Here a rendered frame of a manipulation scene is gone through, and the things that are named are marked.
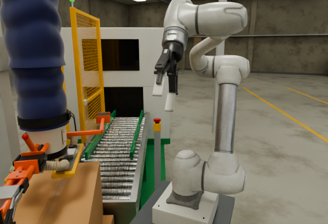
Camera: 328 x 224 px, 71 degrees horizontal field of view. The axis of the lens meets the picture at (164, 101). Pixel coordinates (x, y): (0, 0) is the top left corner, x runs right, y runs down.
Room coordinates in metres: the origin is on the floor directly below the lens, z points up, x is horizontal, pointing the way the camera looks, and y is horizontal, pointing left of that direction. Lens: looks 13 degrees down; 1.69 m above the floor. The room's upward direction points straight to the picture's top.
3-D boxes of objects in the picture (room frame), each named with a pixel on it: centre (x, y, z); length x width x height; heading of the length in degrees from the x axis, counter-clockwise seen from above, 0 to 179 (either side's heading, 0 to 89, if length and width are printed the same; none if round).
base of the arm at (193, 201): (1.18, -0.13, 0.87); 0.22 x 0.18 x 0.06; 160
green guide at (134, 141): (2.97, 0.31, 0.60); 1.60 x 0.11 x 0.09; 1
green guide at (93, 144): (2.96, 0.85, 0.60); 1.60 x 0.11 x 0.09; 1
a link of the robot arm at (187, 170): (1.16, -0.13, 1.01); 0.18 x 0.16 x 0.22; 71
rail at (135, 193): (2.61, 0.25, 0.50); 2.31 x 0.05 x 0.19; 1
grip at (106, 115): (1.43, 0.39, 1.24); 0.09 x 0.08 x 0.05; 102
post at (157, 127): (2.02, 0.06, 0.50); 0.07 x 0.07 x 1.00; 1
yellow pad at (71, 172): (1.10, 0.49, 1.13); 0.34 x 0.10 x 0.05; 12
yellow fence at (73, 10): (3.20, 1.01, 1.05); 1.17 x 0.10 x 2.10; 1
